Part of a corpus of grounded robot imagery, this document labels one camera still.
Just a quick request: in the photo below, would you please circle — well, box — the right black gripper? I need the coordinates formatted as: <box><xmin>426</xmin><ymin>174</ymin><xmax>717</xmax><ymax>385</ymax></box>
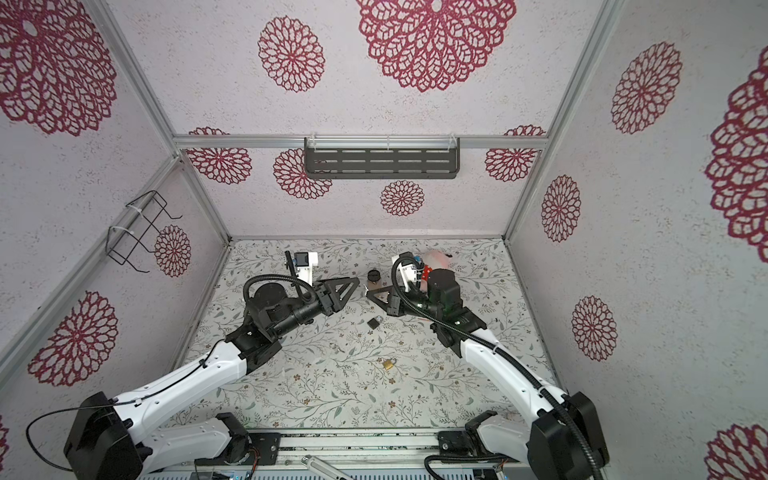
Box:
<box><xmin>369</xmin><ymin>285</ymin><xmax>445</xmax><ymax>326</ymax></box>

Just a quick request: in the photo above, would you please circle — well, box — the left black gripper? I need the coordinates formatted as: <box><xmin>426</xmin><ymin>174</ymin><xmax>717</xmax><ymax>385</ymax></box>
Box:
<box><xmin>273</xmin><ymin>276</ymin><xmax>359</xmax><ymax>339</ymax></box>

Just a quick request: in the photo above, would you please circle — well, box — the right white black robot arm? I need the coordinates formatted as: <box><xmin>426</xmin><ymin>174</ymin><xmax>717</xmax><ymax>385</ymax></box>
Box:
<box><xmin>366</xmin><ymin>269</ymin><xmax>610</xmax><ymax>479</ymax></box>

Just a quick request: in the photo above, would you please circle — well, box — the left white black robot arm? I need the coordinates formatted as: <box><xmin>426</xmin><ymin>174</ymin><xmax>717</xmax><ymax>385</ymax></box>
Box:
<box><xmin>63</xmin><ymin>274</ymin><xmax>360</xmax><ymax>479</ymax></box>

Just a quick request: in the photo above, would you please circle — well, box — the pink plush toy red dress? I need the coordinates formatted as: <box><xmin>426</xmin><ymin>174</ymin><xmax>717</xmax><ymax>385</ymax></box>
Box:
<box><xmin>420</xmin><ymin>250</ymin><xmax>450</xmax><ymax>279</ymax></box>

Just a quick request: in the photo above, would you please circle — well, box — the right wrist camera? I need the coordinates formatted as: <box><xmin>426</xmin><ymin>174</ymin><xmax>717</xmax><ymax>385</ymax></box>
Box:
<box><xmin>396</xmin><ymin>252</ymin><xmax>426</xmax><ymax>292</ymax></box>

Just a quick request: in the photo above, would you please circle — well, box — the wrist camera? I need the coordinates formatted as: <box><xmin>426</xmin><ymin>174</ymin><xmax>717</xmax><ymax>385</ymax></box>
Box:
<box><xmin>396</xmin><ymin>252</ymin><xmax>426</xmax><ymax>292</ymax></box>
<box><xmin>285</xmin><ymin>251</ymin><xmax>319</xmax><ymax>285</ymax></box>

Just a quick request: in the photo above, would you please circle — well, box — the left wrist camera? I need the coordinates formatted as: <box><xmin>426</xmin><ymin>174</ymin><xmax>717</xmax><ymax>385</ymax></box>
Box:
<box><xmin>285</xmin><ymin>251</ymin><xmax>319</xmax><ymax>285</ymax></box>

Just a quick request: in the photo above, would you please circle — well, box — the grey metal wall shelf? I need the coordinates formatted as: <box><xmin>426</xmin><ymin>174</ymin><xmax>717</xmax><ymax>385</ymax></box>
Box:
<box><xmin>303</xmin><ymin>137</ymin><xmax>461</xmax><ymax>180</ymax></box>

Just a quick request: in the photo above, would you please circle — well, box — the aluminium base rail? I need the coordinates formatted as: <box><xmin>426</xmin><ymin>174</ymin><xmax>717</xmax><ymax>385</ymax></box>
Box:
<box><xmin>137</xmin><ymin>427</ymin><xmax>541</xmax><ymax>480</ymax></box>

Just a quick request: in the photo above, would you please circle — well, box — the black wire wall basket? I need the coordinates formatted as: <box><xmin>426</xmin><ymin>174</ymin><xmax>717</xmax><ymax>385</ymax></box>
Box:
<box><xmin>104</xmin><ymin>189</ymin><xmax>182</xmax><ymax>274</ymax></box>

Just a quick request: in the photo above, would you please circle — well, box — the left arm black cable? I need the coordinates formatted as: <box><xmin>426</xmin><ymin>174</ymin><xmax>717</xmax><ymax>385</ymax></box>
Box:
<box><xmin>25</xmin><ymin>274</ymin><xmax>319</xmax><ymax>473</ymax></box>

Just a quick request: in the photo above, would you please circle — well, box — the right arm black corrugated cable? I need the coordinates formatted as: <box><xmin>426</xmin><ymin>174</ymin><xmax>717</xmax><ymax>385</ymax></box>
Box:
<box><xmin>389</xmin><ymin>254</ymin><xmax>607</xmax><ymax>480</ymax></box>

